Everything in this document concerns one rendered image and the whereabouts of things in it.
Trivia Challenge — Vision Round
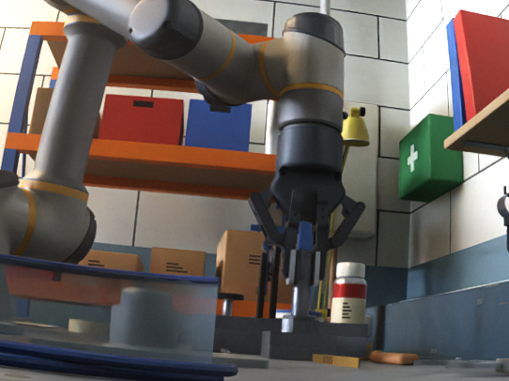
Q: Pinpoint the black wall fixture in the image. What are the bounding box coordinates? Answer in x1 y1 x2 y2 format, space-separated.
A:
497 186 509 252

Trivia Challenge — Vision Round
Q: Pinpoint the tall brown cardboard box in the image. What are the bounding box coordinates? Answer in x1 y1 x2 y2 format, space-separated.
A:
215 229 296 308

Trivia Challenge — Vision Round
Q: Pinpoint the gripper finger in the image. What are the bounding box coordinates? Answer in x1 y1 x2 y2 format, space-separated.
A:
248 190 302 285
312 193 366 285

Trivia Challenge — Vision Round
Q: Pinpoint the clear container with blue lid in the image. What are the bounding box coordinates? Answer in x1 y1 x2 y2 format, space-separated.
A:
0 252 221 365

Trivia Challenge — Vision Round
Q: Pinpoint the orange oblong block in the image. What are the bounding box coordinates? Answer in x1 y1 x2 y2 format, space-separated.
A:
368 349 420 365

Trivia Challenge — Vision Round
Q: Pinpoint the black round stool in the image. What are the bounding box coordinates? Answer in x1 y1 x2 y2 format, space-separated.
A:
216 292 245 318

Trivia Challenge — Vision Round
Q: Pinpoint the blue flat tray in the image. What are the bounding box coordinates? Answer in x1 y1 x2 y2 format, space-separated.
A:
0 338 239 379

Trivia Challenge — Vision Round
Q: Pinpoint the red storage box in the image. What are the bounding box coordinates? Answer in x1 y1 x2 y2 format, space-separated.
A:
98 94 185 146

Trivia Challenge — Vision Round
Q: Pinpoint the grey cylinder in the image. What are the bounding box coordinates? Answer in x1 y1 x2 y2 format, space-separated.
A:
108 286 175 347

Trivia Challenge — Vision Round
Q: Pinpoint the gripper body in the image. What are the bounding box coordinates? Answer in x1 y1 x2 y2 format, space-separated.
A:
270 123 347 221

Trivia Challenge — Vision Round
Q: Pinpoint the dark grey mould base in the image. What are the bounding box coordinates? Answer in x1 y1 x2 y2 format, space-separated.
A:
213 314 372 361

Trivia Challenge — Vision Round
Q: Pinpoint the blue binder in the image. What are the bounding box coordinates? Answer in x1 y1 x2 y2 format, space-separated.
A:
445 17 468 132

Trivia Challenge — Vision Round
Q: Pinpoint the green first aid box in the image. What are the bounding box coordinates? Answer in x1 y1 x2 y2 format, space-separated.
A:
398 114 465 202

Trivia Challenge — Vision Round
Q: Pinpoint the blue low cabinet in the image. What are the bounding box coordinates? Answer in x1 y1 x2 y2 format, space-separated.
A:
382 279 509 361

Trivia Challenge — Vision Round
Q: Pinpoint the yellow flat tag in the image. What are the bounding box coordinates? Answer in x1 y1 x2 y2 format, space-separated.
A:
311 353 362 370

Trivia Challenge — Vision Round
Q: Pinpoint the blue storage box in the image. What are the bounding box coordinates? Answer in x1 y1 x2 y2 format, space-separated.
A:
184 99 254 153

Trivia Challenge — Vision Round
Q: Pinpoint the orange and blue shelf unit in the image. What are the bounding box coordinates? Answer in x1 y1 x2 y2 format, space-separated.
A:
0 22 295 320

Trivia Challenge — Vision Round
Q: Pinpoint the white bottle with red label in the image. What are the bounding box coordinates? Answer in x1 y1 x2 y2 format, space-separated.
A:
331 261 368 325

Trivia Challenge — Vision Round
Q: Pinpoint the yellow desk lamp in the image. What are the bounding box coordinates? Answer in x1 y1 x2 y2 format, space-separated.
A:
316 105 371 323

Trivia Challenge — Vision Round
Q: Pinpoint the beige tape roll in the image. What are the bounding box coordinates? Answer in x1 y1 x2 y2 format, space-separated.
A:
67 318 111 336

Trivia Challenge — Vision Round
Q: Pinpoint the wooden wall shelf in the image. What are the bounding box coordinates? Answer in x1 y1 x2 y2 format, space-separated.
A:
443 87 509 158

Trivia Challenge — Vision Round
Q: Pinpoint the red binder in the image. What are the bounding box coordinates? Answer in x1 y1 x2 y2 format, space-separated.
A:
453 9 509 122

